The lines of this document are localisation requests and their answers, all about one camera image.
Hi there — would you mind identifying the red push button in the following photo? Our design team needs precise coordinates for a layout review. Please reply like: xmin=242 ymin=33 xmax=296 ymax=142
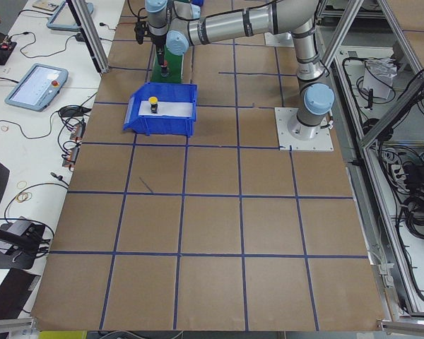
xmin=160 ymin=60 xmax=169 ymax=78

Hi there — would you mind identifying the far teach pendant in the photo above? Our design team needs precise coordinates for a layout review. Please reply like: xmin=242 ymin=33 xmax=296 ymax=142
xmin=46 ymin=1 xmax=80 ymax=32

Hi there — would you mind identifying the green conveyor belt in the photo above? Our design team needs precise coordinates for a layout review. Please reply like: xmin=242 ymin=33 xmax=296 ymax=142
xmin=151 ymin=49 xmax=183 ymax=83

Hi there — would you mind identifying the teach pendant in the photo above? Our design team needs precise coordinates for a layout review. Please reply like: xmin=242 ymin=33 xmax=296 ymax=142
xmin=4 ymin=64 xmax=69 ymax=112
xmin=46 ymin=1 xmax=80 ymax=32

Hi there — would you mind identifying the yellow push button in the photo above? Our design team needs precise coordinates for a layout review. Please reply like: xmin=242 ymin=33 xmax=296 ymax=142
xmin=148 ymin=96 xmax=158 ymax=114

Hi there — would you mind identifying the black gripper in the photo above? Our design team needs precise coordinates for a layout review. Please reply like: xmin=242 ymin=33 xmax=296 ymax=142
xmin=153 ymin=35 xmax=165 ymax=68

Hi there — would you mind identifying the aluminium frame post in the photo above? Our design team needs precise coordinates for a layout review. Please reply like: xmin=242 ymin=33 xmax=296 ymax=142
xmin=66 ymin=0 xmax=110 ymax=74

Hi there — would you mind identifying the near teach pendant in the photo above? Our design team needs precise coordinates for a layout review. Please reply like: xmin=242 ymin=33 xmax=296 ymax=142
xmin=4 ymin=64 xmax=69 ymax=112

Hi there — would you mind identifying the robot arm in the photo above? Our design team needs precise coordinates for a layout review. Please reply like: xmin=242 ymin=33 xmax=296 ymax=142
xmin=134 ymin=1 xmax=335 ymax=141

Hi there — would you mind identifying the white foam pad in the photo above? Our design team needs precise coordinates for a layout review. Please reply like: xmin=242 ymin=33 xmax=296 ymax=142
xmin=138 ymin=100 xmax=194 ymax=118

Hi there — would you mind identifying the blue source bin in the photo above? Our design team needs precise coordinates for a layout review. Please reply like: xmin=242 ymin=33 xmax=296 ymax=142
xmin=123 ymin=83 xmax=197 ymax=137

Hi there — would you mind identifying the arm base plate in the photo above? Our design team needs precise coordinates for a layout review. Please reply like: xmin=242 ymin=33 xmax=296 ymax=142
xmin=264 ymin=32 xmax=294 ymax=47
xmin=275 ymin=107 xmax=334 ymax=152

